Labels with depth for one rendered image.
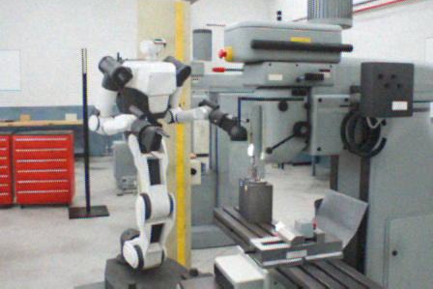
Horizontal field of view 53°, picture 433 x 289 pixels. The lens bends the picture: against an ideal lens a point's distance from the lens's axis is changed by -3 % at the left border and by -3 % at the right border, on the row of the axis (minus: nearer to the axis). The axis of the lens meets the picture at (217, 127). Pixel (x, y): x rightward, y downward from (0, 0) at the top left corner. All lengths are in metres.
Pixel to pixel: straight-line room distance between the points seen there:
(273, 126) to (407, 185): 0.68
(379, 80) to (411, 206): 0.68
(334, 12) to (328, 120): 0.46
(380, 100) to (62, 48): 9.48
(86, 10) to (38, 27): 1.14
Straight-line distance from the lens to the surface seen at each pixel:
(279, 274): 1.79
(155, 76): 2.30
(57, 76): 10.73
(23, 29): 10.84
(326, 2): 2.00
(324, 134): 1.92
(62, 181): 6.31
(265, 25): 1.78
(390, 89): 1.78
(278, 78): 1.80
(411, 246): 2.22
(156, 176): 2.43
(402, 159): 2.10
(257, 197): 2.21
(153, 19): 3.55
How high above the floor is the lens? 1.63
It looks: 5 degrees down
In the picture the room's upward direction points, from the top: straight up
